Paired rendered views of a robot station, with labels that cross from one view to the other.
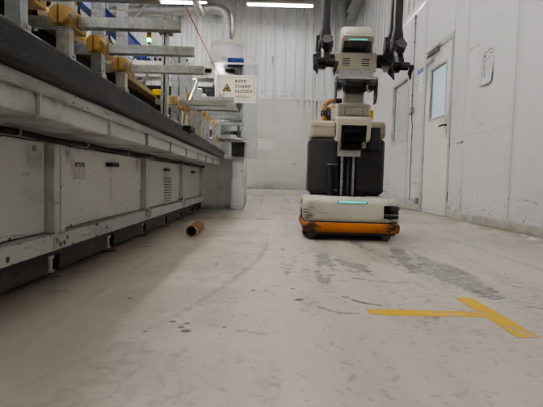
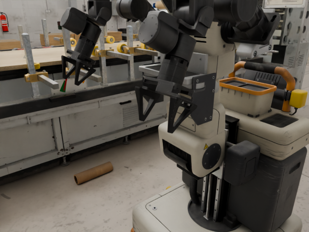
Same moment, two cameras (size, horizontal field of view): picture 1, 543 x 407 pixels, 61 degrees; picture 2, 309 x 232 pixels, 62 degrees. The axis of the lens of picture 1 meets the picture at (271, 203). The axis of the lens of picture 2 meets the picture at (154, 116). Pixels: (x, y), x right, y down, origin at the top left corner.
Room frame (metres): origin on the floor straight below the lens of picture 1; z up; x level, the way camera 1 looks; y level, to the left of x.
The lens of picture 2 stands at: (2.42, -1.15, 1.22)
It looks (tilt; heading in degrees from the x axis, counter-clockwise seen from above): 22 degrees down; 52
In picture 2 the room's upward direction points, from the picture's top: straight up
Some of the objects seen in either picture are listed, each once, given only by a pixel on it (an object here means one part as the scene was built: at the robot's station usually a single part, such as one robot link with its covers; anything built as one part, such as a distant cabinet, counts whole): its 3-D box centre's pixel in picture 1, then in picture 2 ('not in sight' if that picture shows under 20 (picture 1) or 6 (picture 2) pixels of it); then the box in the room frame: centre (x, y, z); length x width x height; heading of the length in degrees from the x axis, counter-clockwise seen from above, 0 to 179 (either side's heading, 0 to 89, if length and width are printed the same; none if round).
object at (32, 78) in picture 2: (174, 102); (36, 77); (2.84, 0.60, 0.84); 0.14 x 0.06 x 0.05; 0
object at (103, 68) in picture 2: (188, 100); (102, 55); (3.32, 0.60, 0.93); 0.04 x 0.04 x 0.48; 0
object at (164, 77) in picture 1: (165, 76); not in sight; (2.55, 0.60, 0.93); 0.05 x 0.05 x 0.45; 0
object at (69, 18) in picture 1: (68, 21); not in sight; (1.34, 0.59, 0.82); 0.14 x 0.06 x 0.05; 0
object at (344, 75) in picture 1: (355, 86); (178, 83); (3.02, -0.52, 0.99); 0.28 x 0.16 x 0.22; 89
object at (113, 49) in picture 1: (130, 51); not in sight; (1.61, 0.49, 0.81); 0.43 x 0.03 x 0.04; 90
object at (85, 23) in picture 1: (104, 24); not in sight; (1.36, 0.49, 0.81); 0.43 x 0.03 x 0.04; 90
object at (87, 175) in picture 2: (195, 228); (94, 172); (3.12, 0.51, 0.04); 0.30 x 0.08 x 0.08; 0
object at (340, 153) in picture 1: (359, 137); (208, 158); (3.15, -0.58, 0.68); 0.28 x 0.27 x 0.25; 89
